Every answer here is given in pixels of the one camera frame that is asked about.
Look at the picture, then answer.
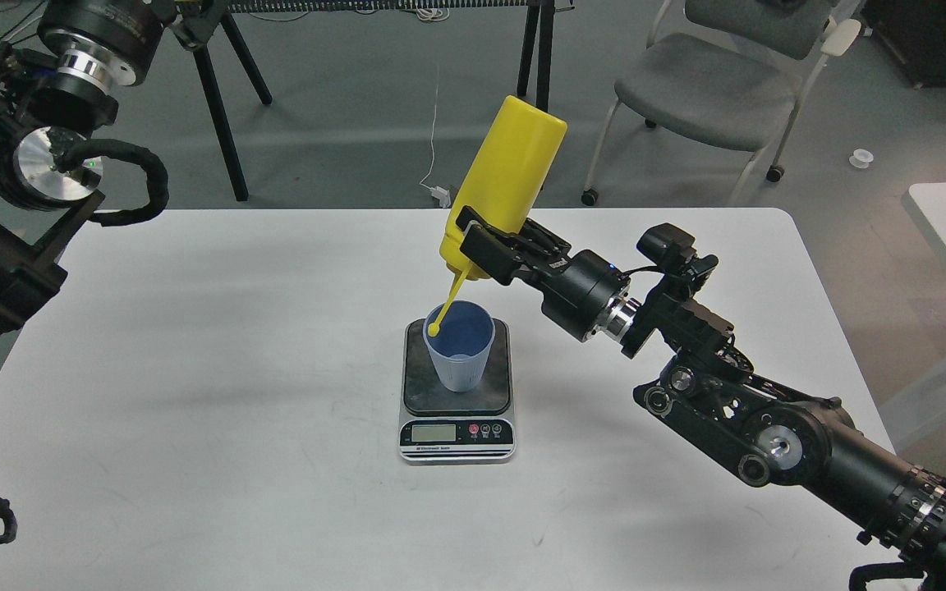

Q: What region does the yellow squeeze bottle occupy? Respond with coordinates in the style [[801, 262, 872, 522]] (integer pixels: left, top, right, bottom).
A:
[[428, 96, 567, 337]]

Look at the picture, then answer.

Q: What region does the black metal table frame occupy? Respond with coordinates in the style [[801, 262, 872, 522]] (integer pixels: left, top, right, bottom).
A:
[[191, 1, 560, 202]]

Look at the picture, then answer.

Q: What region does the silver digital kitchen scale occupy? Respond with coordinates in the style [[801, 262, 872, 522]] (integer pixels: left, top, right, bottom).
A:
[[397, 319, 516, 465]]

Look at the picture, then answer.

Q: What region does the white cable with plug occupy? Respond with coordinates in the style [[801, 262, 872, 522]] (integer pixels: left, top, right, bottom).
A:
[[420, 66, 471, 209]]

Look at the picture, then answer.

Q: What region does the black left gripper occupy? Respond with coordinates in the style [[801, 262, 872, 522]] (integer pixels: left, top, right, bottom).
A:
[[38, 1, 227, 87]]

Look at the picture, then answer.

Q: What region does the small white spool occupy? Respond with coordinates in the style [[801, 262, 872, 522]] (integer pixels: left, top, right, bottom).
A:
[[848, 149, 875, 171]]

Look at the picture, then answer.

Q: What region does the blue ribbed plastic cup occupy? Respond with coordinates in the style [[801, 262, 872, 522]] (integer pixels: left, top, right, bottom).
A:
[[423, 300, 495, 392]]

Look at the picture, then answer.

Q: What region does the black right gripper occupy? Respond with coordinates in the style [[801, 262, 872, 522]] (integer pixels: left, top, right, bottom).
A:
[[457, 205, 628, 341]]

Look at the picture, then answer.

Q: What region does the grey office chair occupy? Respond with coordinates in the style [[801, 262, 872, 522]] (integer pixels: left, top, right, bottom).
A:
[[581, 1, 862, 206]]

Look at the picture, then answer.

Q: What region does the black cabinet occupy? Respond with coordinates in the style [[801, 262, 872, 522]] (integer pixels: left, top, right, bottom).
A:
[[861, 1, 946, 89]]

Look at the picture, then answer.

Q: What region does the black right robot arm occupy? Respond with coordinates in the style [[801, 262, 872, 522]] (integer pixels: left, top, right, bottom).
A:
[[451, 206, 946, 590]]

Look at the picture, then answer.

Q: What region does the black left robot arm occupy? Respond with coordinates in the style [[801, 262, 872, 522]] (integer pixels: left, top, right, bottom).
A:
[[0, 1, 229, 336]]

